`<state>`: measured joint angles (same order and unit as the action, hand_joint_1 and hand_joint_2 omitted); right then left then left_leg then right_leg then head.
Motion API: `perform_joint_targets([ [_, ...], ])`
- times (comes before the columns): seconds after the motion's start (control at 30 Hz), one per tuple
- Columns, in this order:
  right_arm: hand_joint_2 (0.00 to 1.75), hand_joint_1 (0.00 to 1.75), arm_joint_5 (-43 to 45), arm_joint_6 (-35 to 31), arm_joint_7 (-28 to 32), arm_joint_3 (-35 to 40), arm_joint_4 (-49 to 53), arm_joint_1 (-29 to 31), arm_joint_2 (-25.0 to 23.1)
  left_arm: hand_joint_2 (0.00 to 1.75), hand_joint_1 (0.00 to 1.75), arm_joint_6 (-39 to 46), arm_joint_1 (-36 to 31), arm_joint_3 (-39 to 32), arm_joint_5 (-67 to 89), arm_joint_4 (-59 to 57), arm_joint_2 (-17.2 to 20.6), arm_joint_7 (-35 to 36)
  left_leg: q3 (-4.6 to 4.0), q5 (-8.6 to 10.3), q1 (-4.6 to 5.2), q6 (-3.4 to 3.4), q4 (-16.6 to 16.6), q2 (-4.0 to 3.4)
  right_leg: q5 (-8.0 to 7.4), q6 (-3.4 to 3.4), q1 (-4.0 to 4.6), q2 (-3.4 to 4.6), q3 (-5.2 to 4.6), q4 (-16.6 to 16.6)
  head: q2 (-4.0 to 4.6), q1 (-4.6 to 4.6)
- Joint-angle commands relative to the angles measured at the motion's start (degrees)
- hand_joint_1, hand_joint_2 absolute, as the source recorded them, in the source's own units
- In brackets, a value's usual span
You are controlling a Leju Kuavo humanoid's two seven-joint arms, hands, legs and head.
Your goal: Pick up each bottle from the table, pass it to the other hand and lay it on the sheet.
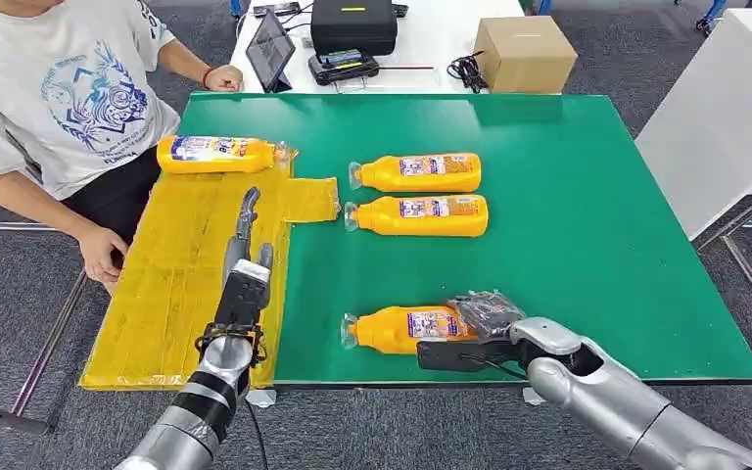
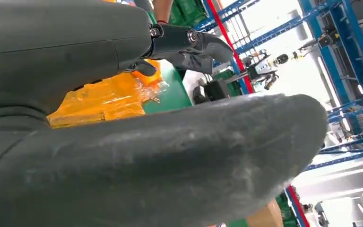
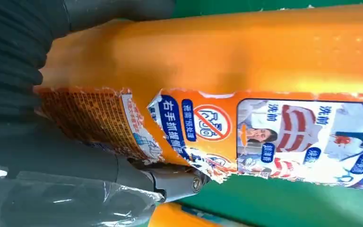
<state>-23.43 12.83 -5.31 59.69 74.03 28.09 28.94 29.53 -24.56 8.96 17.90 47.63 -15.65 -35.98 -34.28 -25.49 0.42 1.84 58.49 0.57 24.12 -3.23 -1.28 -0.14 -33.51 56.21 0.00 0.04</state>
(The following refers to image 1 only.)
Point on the person's right hand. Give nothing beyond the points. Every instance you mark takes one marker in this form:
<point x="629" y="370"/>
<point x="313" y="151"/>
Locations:
<point x="98" y="250"/>

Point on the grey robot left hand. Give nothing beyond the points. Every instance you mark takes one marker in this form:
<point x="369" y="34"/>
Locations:
<point x="238" y="243"/>

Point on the person's left hand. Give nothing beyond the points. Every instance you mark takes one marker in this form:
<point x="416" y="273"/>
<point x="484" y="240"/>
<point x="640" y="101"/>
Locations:
<point x="225" y="79"/>

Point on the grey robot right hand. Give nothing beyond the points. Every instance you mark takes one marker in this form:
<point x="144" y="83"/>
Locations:
<point x="486" y="314"/>

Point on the orange drink bottle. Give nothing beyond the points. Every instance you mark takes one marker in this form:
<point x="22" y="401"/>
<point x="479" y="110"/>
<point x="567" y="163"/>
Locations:
<point x="382" y="331"/>
<point x="382" y="175"/>
<point x="382" y="217"/>
<point x="214" y="161"/>

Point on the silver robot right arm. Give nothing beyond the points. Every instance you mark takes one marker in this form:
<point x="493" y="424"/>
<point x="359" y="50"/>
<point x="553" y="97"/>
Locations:
<point x="609" y="402"/>

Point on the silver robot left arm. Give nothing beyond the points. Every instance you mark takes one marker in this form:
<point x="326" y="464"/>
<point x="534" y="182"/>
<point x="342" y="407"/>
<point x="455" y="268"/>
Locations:
<point x="181" y="422"/>

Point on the black tablet on stand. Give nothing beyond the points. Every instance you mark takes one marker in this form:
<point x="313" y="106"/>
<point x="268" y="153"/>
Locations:
<point x="271" y="50"/>

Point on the yellow plastic sheet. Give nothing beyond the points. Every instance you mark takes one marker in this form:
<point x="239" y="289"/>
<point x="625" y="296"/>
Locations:
<point x="155" y="311"/>

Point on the small black flat device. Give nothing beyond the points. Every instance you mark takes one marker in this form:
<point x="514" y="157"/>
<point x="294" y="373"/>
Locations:
<point x="277" y="9"/>

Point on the white table foot pad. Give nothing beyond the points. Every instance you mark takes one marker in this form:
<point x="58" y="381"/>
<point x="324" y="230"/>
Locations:
<point x="261" y="397"/>
<point x="535" y="396"/>

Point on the black handheld controller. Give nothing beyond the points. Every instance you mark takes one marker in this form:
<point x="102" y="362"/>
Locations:
<point x="343" y="67"/>

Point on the green table mat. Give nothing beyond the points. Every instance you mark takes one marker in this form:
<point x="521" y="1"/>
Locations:
<point x="577" y="227"/>

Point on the black carrying case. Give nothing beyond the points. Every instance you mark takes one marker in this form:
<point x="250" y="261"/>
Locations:
<point x="353" y="27"/>

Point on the person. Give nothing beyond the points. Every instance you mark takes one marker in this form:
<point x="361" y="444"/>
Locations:
<point x="77" y="97"/>

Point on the white table with equipment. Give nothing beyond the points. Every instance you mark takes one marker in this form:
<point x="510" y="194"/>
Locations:
<point x="434" y="36"/>

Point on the brown cardboard box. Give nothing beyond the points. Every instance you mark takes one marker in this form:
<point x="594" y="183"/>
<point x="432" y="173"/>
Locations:
<point x="525" y="57"/>

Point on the empty white table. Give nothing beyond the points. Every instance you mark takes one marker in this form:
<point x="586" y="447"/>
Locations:
<point x="720" y="117"/>

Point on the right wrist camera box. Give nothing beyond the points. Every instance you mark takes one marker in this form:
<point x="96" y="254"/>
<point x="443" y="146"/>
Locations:
<point x="454" y="355"/>

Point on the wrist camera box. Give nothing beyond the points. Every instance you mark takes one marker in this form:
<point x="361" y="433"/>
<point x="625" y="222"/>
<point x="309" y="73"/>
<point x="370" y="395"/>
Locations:
<point x="241" y="298"/>
<point x="454" y="355"/>

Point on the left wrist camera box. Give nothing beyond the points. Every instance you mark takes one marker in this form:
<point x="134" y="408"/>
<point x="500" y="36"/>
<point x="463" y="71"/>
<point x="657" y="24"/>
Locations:
<point x="241" y="298"/>

